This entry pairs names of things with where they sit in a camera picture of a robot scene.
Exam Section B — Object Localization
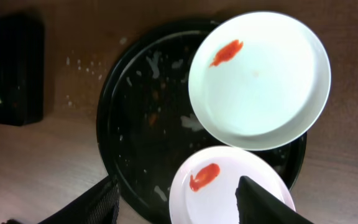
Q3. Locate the white plate top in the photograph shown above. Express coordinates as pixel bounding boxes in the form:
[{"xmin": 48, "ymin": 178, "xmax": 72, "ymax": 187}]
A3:
[{"xmin": 188, "ymin": 11, "xmax": 331, "ymax": 151}]

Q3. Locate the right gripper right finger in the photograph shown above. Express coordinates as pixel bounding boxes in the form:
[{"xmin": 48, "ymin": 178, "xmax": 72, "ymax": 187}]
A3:
[{"xmin": 236, "ymin": 176, "xmax": 313, "ymax": 224}]

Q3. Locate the black rectangular tray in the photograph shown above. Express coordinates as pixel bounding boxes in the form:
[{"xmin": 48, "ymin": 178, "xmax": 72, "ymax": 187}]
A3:
[{"xmin": 0, "ymin": 12, "xmax": 45, "ymax": 126}]

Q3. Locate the round black tray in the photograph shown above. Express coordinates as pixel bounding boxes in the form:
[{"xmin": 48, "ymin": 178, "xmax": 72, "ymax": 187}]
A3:
[{"xmin": 96, "ymin": 19, "xmax": 307, "ymax": 224}]

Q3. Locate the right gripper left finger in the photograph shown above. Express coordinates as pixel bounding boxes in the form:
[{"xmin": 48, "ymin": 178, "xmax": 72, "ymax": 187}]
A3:
[{"xmin": 1, "ymin": 175, "xmax": 121, "ymax": 224}]

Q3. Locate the pinkish white plate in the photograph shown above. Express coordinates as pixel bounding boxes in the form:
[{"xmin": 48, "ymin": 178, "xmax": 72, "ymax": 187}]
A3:
[{"xmin": 168, "ymin": 146, "xmax": 295, "ymax": 224}]

